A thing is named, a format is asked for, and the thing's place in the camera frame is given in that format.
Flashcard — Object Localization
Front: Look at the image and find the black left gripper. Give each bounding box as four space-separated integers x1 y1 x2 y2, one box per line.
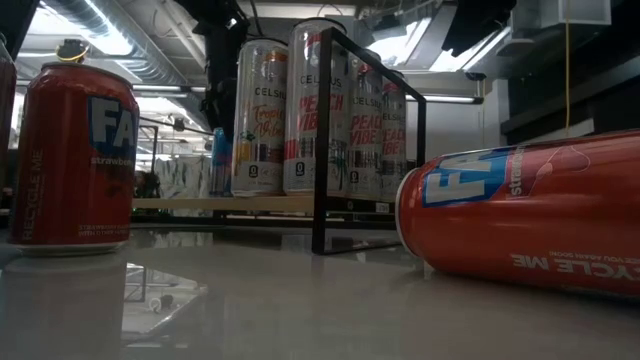
174 0 251 145

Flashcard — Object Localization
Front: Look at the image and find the black-topped beverage can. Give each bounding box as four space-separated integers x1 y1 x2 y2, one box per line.
230 38 290 197

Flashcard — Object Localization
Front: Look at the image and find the light blue silver energy can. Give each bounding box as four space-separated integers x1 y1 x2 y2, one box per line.
209 127 235 197

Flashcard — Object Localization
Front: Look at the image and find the white Celsius can black top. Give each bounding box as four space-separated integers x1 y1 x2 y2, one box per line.
344 49 386 199
382 72 409 201
282 18 351 197

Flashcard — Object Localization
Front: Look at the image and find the red Fanta strawberry can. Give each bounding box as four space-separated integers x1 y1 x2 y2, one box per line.
8 60 141 257
394 128 640 301

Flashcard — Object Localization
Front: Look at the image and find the silver-topped beverage can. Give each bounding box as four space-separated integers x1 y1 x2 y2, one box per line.
0 34 17 196

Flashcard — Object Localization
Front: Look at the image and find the white curtain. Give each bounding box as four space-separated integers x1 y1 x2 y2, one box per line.
152 154 214 217

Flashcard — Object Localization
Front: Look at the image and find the ceiling tube light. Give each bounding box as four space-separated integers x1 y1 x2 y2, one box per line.
405 93 485 105

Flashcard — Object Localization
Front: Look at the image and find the wooden shelf black metal frame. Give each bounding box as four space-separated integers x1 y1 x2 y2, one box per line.
130 27 429 256

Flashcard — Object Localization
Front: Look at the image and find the black round fixture yellow cable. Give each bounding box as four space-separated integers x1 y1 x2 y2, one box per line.
55 38 92 64

